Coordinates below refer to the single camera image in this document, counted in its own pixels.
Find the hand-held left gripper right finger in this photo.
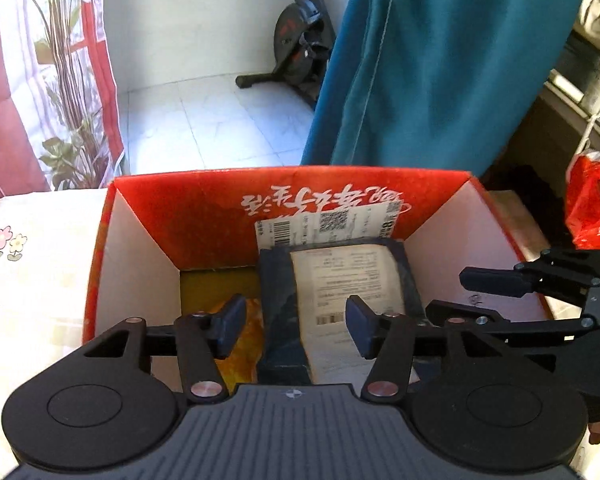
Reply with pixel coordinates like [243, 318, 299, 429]
[345, 295, 505, 403]

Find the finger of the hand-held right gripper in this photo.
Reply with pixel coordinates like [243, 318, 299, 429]
[459, 247, 600, 308]
[424, 299, 597, 345]

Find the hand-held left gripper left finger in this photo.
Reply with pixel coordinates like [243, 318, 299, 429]
[82, 294, 248, 403]

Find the orange plastic bag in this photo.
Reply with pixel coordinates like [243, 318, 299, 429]
[215, 297, 266, 386]

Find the printed checkered bed sheet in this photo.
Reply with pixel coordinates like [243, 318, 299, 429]
[0, 187, 551, 461]

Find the white parcel with label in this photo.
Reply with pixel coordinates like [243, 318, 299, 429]
[254, 204, 396, 251]

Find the printed red curtain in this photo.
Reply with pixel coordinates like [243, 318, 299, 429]
[0, 0, 126, 213]

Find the red plastic bag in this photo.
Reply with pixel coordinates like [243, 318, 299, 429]
[564, 150, 600, 251]

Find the black exercise bike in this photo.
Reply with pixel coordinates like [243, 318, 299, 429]
[236, 0, 338, 111]

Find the teal curtain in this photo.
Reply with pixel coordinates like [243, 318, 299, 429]
[300, 0, 593, 181]

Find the dark blue parcel bag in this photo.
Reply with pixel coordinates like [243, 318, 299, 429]
[257, 240, 428, 386]

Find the dark shelf unit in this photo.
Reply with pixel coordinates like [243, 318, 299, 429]
[480, 30, 600, 261]

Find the red cardboard box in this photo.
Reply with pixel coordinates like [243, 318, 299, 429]
[82, 165, 553, 381]

